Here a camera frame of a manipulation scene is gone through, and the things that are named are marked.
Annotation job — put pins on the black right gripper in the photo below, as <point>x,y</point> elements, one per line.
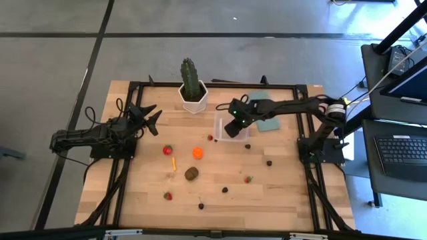
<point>238,116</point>

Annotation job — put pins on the clear plastic tupperware container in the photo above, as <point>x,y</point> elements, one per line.
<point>219,132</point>

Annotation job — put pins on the tall green cactus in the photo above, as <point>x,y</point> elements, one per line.
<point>190,78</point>

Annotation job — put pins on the black metal pole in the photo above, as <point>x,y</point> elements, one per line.
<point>400,28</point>

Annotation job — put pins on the brown kiwi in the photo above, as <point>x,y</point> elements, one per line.
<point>191,173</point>

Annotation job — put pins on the black power adapter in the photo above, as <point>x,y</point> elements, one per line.
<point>397,60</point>

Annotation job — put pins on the dark cherry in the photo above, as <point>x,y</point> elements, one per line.
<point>201,206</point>

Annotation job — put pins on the desk computer monitor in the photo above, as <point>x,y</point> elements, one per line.
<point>410,85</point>

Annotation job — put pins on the white hexagonal plant pot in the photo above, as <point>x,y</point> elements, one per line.
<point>195,106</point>

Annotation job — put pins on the black keyboard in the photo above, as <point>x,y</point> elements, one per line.
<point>402,156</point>

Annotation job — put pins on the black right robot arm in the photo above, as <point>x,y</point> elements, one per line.
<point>293,105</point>

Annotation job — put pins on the black desk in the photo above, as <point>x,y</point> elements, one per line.
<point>373,100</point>

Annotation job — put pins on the red tomato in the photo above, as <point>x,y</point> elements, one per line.
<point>167,150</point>

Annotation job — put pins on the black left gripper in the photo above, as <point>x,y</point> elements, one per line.
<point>135,118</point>

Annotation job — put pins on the folded light green cloth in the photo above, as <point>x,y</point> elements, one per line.
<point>268,125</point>

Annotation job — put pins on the orange toy fruit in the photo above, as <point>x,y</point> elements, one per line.
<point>197,152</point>

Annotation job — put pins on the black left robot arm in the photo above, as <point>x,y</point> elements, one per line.
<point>83,135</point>

